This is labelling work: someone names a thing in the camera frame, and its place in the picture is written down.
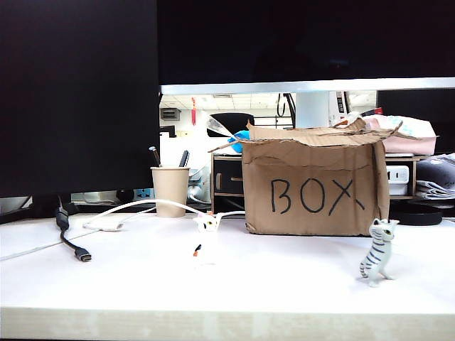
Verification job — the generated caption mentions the black hanging cables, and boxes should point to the black hanging cables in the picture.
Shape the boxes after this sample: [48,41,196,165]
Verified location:
[276,92,296,127]

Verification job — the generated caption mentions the dark background monitor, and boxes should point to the dark background monitor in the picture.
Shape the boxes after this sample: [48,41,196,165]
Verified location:
[376,89,455,156]

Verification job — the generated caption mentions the pink tissue pack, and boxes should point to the pink tissue pack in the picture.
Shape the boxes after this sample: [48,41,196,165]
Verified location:
[362,114,440,156]

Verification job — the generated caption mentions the black monitor with silver bezel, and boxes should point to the black monitor with silver bezel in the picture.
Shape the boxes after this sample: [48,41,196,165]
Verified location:
[156,0,455,95]

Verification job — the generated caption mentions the white monitor stand column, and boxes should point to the white monitor stand column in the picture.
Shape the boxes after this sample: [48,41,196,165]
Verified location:
[295,91,331,129]

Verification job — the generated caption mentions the white calico cat figurine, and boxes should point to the white calico cat figurine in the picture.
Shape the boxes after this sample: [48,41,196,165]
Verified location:
[191,211,222,267]

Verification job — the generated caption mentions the black round base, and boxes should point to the black round base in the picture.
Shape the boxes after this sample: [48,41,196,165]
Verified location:
[389,204,444,227]

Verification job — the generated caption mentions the black cable with plug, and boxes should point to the black cable with plug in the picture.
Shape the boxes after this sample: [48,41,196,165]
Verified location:
[53,194,92,264]

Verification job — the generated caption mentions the beige paper cup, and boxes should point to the beige paper cup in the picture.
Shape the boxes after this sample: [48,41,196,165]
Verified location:
[150,166,191,218]

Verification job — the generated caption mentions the white cable with adapter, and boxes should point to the white cable with adapter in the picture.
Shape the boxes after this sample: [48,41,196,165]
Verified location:
[82,198,246,232]

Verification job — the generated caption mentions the thin white cable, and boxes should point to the thin white cable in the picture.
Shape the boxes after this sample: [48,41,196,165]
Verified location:
[0,241,65,262]

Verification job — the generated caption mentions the brown cardboard box marked BOX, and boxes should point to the brown cardboard box marked BOX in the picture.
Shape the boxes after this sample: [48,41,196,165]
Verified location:
[208,117,405,237]

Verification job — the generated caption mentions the black office chair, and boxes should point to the black office chair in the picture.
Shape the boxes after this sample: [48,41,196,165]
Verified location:
[205,112,255,139]

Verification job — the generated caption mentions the clear plastic wrapper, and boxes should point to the clear plastic wrapper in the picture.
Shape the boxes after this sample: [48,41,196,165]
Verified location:
[202,108,235,138]

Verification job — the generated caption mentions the grey striped cat figurine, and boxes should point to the grey striped cat figurine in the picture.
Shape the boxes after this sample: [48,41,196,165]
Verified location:
[357,218,401,288]

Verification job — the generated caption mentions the large black monitor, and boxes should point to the large black monitor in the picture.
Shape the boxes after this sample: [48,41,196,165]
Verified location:
[0,0,160,224]

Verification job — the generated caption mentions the blue object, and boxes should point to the blue object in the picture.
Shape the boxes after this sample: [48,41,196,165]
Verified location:
[229,130,252,154]

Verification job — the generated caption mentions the grey folded cloth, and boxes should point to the grey folded cloth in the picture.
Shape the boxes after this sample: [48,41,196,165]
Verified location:
[415,153,455,200]

